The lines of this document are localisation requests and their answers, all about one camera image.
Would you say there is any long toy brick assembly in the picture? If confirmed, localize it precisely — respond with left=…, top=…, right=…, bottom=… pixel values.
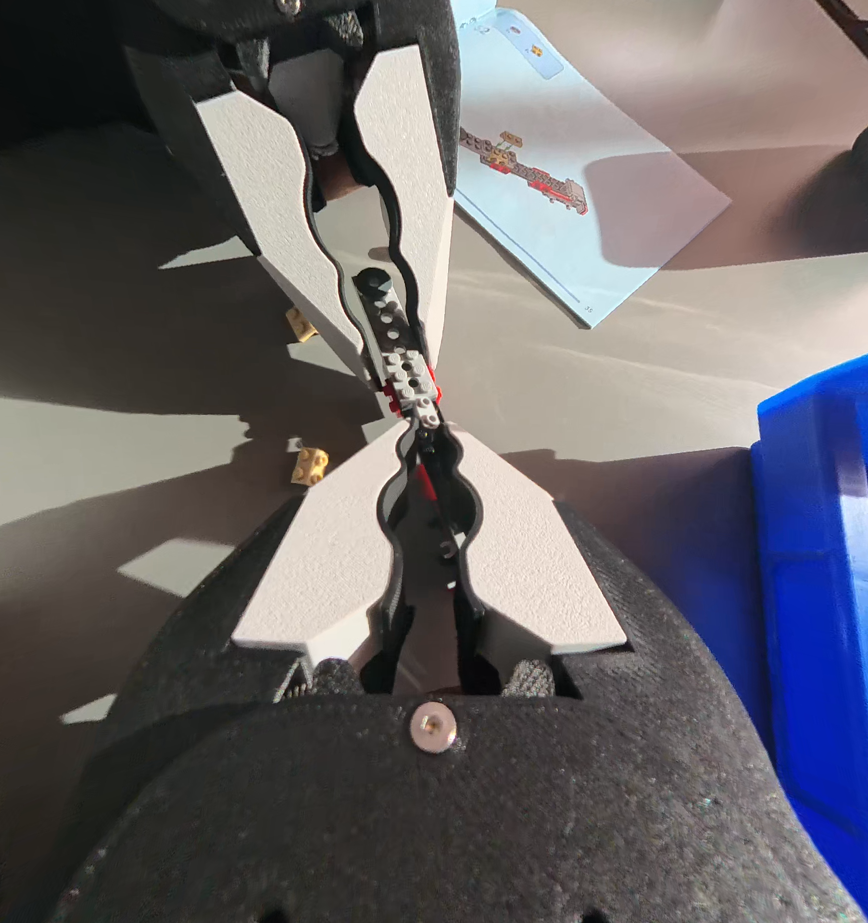
left=352, top=267, right=478, bottom=588

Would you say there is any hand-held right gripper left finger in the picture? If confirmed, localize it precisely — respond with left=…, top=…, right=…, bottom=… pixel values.
left=230, top=422, right=416, bottom=695

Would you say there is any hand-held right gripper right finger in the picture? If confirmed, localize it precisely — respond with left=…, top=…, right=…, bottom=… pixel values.
left=441, top=425, right=629, bottom=695

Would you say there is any black cable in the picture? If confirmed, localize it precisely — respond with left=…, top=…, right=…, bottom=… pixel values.
left=816, top=0, right=868, bottom=51

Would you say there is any blue plastic bin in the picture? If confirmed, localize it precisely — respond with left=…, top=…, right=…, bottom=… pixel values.
left=751, top=345, right=868, bottom=923

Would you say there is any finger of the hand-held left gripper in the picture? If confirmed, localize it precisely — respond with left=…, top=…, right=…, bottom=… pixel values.
left=194, top=88, right=382, bottom=387
left=352, top=42, right=456, bottom=372

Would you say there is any toy brick instruction booklet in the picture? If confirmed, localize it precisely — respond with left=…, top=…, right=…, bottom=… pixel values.
left=452, top=7, right=734, bottom=330

